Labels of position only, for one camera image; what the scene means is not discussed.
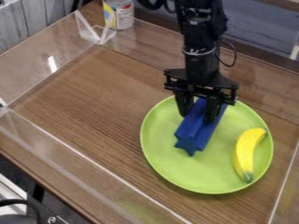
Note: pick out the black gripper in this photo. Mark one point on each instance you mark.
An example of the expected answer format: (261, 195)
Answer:
(213, 87)

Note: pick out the blue star-shaped block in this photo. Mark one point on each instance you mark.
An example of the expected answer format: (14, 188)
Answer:
(193, 132)

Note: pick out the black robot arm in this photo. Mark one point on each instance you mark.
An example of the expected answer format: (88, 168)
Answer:
(203, 23)

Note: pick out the green plate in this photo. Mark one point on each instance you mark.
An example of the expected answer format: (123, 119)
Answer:
(205, 172)

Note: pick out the yellow toy banana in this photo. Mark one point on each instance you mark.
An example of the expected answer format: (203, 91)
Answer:
(243, 153)

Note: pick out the clear acrylic enclosure wall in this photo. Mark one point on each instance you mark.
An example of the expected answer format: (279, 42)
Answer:
(76, 98)

